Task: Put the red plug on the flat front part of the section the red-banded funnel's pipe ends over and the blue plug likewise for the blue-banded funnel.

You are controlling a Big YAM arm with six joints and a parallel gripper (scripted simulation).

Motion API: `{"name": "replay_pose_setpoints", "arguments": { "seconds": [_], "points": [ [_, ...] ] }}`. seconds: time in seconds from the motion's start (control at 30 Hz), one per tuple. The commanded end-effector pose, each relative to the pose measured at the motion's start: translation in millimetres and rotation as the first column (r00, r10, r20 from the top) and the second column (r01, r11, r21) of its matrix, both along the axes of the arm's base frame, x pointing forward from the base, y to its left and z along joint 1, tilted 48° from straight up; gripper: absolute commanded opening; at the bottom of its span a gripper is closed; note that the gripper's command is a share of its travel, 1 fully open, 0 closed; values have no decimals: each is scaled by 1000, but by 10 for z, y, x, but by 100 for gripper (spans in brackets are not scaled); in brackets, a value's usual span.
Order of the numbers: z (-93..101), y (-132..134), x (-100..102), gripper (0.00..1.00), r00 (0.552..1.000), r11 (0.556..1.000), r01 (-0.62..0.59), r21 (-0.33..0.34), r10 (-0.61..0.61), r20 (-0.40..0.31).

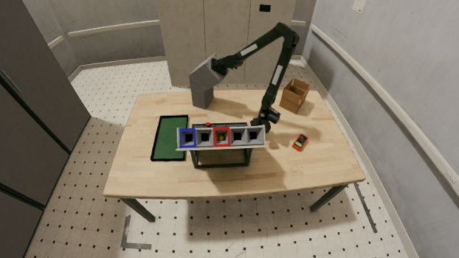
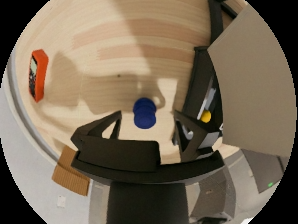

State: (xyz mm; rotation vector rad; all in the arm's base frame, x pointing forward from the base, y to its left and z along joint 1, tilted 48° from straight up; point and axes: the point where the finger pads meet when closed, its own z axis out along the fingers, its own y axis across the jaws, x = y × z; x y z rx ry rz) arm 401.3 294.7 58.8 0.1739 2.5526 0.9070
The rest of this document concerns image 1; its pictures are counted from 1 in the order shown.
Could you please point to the green tray with black rim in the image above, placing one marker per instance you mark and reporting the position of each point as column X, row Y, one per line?
column 165, row 142

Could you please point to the white curved cover panel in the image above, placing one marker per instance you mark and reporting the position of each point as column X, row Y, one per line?
column 240, row 139

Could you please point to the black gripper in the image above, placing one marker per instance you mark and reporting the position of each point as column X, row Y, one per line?
column 253, row 122

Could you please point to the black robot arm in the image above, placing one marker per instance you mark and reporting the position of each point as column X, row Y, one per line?
column 289, row 45

